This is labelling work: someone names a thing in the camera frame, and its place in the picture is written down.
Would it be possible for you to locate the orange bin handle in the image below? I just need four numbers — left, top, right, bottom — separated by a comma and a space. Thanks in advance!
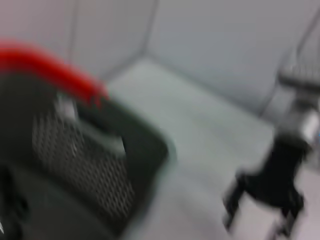
0, 37, 111, 106

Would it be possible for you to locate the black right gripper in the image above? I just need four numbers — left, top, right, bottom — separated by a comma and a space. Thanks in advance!
221, 134, 313, 238

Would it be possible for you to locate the grey perforated storage bin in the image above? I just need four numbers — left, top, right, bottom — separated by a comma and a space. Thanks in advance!
0, 72, 179, 240

